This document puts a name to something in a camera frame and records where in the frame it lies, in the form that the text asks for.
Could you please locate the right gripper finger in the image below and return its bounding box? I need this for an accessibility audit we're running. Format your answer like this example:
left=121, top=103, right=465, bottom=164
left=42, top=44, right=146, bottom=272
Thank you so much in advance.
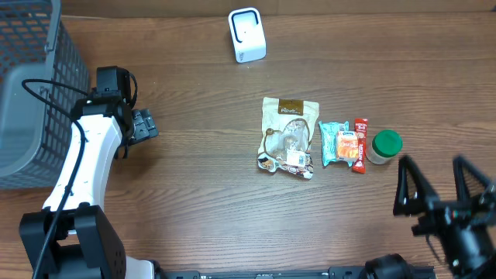
left=393, top=155, right=439, bottom=216
left=453, top=156, right=495, bottom=201

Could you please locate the orange small box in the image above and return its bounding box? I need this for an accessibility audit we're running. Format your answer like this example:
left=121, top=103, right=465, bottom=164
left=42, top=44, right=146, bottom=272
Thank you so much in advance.
left=336, top=131, right=359, bottom=163

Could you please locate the red snack bar packet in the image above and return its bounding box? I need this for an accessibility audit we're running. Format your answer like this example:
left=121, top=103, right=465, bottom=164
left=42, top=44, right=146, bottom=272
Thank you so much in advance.
left=352, top=119, right=368, bottom=174

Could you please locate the teal wet wipes pack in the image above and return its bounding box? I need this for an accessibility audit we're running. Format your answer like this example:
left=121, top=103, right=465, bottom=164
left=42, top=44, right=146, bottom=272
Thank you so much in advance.
left=319, top=121, right=350, bottom=167

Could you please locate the beige snack bag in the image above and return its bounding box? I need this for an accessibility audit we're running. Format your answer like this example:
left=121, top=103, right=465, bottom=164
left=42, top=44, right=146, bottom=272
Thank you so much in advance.
left=257, top=97, right=319, bottom=180

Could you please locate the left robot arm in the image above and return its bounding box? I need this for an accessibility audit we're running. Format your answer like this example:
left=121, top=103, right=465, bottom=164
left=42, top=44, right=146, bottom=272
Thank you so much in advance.
left=19, top=66, right=165, bottom=279

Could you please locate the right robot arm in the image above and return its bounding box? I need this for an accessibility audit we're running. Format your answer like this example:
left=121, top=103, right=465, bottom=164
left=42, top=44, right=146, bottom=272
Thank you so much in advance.
left=393, top=156, right=495, bottom=278

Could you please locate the white barcode scanner stand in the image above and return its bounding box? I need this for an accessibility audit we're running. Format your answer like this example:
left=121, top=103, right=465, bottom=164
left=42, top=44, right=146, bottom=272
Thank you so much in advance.
left=228, top=7, right=267, bottom=64

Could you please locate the green lidded glass jar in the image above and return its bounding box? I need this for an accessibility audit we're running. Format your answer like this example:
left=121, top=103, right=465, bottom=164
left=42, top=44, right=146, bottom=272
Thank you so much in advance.
left=366, top=129, right=403, bottom=165

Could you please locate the grey plastic mesh basket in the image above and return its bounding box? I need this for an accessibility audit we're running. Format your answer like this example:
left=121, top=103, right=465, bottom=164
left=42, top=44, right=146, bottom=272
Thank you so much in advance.
left=1, top=0, right=90, bottom=190

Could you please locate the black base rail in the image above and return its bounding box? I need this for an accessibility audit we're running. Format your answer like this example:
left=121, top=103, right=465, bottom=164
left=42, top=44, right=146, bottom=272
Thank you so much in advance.
left=164, top=266, right=364, bottom=279

